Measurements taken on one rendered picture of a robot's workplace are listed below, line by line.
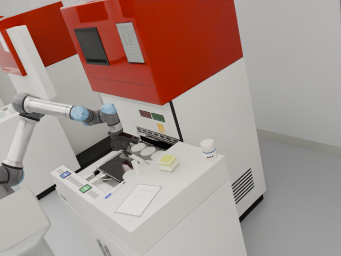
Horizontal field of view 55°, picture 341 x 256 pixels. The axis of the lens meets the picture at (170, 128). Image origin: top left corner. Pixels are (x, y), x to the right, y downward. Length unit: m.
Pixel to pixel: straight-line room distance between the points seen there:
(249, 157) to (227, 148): 0.30
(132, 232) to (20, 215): 0.71
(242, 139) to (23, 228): 1.50
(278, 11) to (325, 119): 1.01
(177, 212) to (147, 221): 0.17
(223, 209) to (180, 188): 0.36
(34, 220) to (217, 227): 0.98
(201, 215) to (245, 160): 0.88
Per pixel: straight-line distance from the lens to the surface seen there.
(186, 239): 1.72
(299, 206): 2.82
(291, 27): 3.01
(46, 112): 1.82
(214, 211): 1.81
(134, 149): 2.18
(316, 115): 3.22
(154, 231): 1.55
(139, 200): 1.60
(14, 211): 1.93
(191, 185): 1.61
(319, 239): 2.59
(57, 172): 2.16
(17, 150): 2.06
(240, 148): 2.42
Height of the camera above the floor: 1.91
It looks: 26 degrees down
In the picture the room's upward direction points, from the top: 17 degrees counter-clockwise
